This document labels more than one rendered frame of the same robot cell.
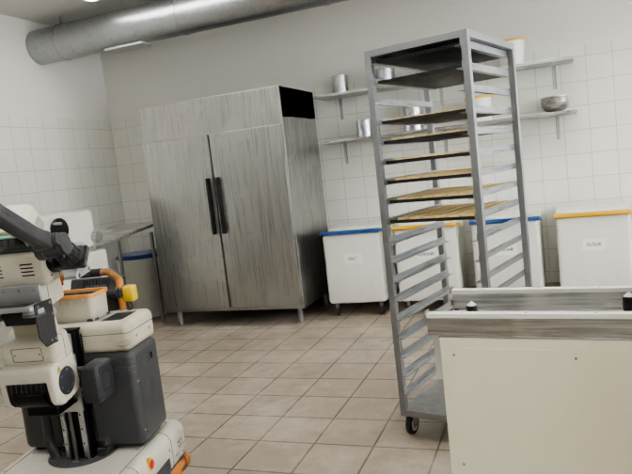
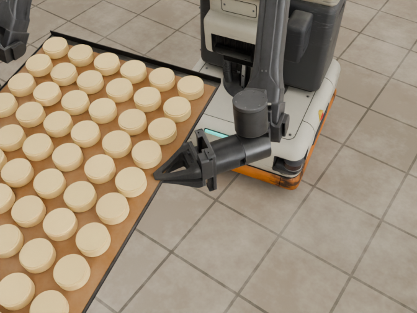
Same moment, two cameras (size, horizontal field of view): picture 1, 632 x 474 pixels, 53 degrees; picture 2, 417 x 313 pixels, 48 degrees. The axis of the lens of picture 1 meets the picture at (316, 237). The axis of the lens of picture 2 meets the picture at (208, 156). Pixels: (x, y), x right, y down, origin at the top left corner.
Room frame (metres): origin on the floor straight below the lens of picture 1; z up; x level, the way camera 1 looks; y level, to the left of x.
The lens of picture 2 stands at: (0.89, 0.85, 1.58)
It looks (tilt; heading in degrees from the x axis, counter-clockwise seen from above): 48 degrees down; 14
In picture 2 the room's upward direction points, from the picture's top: straight up
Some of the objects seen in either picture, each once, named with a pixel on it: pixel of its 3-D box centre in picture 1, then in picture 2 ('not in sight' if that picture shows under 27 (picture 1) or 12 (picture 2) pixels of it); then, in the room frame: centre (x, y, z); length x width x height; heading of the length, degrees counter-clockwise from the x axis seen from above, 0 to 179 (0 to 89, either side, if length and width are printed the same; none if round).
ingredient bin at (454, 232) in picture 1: (433, 263); not in sight; (5.45, -0.99, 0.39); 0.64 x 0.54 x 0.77; 160
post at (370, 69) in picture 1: (387, 238); not in sight; (2.89, -0.33, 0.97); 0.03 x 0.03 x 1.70; 55
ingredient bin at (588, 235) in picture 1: (594, 255); not in sight; (4.99, -2.21, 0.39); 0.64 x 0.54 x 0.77; 157
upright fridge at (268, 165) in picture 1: (239, 209); not in sight; (5.95, 0.69, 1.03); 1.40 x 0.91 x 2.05; 69
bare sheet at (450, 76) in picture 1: (445, 78); not in sight; (3.02, -0.69, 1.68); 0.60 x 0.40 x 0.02; 145
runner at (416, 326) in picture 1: (429, 318); not in sight; (3.12, -0.52, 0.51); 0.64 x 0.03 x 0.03; 145
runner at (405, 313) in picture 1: (427, 301); not in sight; (3.12, -0.52, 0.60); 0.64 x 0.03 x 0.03; 145
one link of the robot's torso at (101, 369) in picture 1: (63, 388); (262, 40); (2.32, 1.02, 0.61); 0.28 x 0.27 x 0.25; 80
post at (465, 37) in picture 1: (481, 235); not in sight; (2.63, -0.70, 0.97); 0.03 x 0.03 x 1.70; 55
